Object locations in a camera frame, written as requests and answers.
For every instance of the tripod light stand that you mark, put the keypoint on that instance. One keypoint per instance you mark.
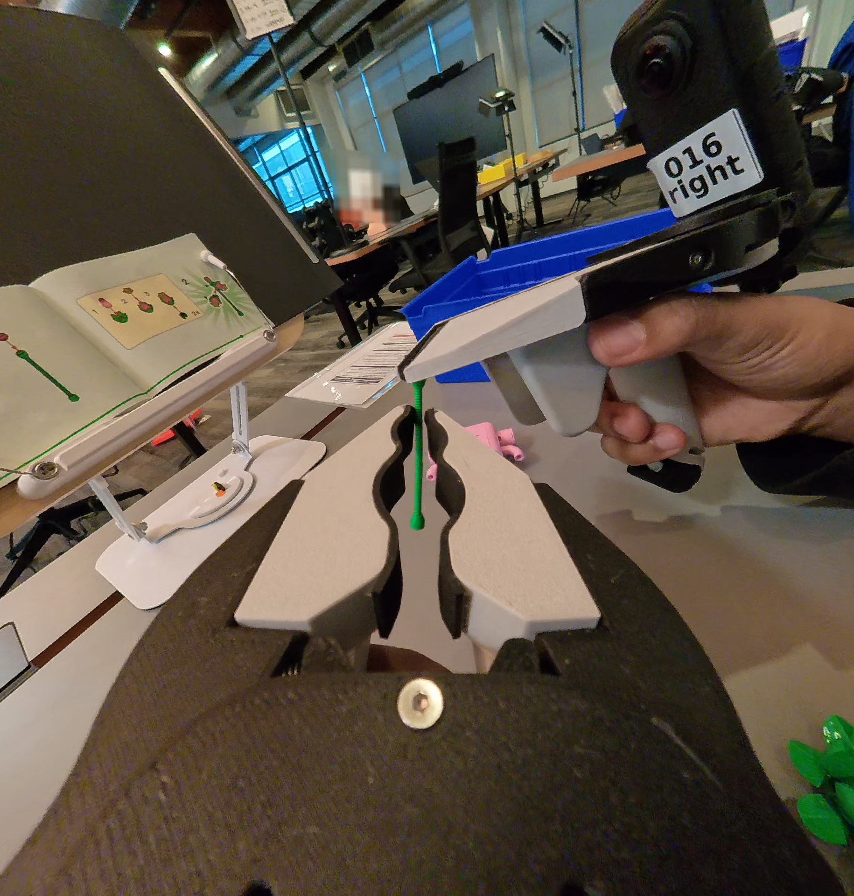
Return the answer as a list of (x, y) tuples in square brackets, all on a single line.
[(556, 35), (498, 101)]

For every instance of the wooden office desk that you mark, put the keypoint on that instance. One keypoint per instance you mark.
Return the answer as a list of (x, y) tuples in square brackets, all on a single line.
[(539, 162), (602, 159), (378, 241)]

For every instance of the pink toy block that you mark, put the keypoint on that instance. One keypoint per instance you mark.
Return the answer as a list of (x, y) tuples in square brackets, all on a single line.
[(493, 437)]

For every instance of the person's right hand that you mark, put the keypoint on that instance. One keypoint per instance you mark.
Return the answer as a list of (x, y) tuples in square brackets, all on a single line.
[(770, 364)]

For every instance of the black board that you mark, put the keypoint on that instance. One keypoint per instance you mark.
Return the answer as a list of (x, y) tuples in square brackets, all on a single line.
[(84, 175)]

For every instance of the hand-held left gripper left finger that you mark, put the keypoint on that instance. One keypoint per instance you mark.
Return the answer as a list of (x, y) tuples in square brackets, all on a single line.
[(322, 553)]

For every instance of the orange plastic object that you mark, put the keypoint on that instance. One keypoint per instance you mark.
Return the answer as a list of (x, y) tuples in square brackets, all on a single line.
[(182, 430)]

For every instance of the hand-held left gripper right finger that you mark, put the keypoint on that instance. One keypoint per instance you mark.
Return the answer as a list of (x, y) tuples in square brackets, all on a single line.
[(518, 560)]

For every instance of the laminated label sheet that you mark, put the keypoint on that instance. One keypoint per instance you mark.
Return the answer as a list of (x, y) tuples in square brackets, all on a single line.
[(357, 367)]

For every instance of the open instruction booklet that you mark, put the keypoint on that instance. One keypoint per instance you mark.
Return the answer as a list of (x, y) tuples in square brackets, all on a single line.
[(21, 420)]

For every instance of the black high-back office chair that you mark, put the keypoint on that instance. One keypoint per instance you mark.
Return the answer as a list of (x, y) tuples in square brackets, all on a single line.
[(462, 203)]

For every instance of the yellow parts bin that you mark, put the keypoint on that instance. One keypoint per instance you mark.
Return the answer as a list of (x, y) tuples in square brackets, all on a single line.
[(504, 169)]

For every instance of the large dark wall monitor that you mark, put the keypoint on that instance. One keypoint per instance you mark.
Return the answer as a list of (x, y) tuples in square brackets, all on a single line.
[(448, 119)]

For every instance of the white book stand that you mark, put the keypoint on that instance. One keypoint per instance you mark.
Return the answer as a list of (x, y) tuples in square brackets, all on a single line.
[(154, 567)]

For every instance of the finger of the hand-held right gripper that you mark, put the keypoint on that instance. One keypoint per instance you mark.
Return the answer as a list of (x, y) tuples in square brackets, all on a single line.
[(511, 325), (521, 399)]

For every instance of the white paper sign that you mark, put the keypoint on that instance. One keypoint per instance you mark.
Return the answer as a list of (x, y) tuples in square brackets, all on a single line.
[(259, 14)]

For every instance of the green toy flower stem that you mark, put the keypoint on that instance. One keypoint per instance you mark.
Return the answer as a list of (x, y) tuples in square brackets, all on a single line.
[(418, 490)]

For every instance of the pile of green leaf pieces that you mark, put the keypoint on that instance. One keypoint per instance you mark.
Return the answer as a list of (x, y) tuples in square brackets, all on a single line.
[(840, 791)]

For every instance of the blue storage bin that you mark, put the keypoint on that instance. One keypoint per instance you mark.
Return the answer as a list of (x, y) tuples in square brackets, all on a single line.
[(525, 273)]

